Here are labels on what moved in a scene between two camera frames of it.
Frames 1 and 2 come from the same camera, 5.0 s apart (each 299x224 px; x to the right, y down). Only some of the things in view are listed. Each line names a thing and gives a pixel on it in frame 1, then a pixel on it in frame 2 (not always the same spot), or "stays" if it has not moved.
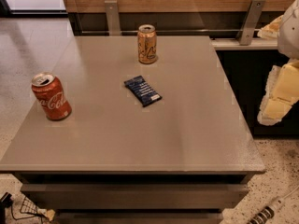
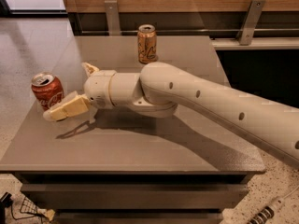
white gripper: [290, 35] -> [97, 90]
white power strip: [269, 212] stays
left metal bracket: [113, 20] stays
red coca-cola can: [49, 91] stays
